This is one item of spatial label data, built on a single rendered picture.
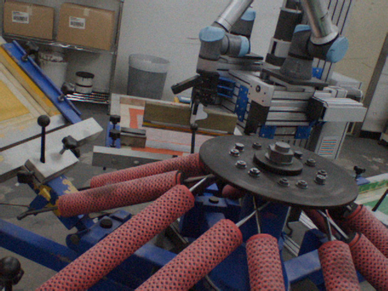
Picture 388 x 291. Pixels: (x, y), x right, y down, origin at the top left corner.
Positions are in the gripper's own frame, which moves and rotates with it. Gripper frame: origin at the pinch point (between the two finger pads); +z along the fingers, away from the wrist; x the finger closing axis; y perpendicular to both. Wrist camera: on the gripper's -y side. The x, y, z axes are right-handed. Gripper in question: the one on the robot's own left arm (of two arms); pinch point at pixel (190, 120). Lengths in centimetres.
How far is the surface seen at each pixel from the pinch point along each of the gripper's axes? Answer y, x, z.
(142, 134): -17.1, -0.4, 7.9
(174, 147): -3.2, 3.5, 13.0
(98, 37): -44, 317, 28
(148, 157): -17.1, -28.2, 5.0
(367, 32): 275, 371, -22
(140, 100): -15, 55, 11
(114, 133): -28.2, -14.8, 3.1
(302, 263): 18, -76, 7
